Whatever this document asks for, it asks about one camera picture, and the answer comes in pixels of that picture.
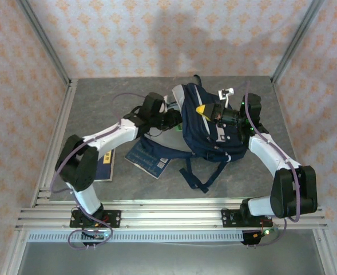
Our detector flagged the aluminium table side rail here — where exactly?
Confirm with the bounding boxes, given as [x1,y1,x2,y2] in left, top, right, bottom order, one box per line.
[32,79,79,207]

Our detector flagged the dark navy yellow-label book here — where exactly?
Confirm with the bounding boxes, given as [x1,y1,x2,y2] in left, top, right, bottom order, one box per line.
[95,147,116,182]

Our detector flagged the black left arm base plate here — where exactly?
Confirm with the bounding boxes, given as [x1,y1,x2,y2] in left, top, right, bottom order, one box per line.
[70,210,122,229]

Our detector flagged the aluminium mounting rail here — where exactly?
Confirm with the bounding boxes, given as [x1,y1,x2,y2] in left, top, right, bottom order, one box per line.
[15,200,329,231]

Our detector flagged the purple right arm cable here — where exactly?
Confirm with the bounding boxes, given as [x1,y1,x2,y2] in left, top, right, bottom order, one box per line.
[241,81,302,247]

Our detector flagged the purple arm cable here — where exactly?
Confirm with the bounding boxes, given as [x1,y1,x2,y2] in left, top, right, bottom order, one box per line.
[241,81,302,247]
[50,93,146,250]

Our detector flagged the white slotted cable duct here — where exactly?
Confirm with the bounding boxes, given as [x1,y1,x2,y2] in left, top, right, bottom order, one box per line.
[27,231,245,243]

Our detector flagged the blue booklet with QR codes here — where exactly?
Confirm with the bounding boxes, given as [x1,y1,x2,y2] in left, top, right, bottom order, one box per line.
[124,140,172,180]

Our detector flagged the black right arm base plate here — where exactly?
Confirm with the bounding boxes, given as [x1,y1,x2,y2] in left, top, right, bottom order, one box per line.
[221,209,273,229]

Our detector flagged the navy blue student backpack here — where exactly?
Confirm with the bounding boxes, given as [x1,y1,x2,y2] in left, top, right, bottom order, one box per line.
[141,74,248,194]

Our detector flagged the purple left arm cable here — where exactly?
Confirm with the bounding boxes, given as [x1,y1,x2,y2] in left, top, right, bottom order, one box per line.
[50,93,146,250]

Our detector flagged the aluminium frame post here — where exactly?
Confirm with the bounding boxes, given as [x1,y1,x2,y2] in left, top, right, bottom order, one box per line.
[15,0,72,87]
[271,0,326,84]

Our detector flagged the small circuit board with LED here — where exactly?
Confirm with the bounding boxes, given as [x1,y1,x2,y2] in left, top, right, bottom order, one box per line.
[81,230,113,248]
[241,227,279,248]

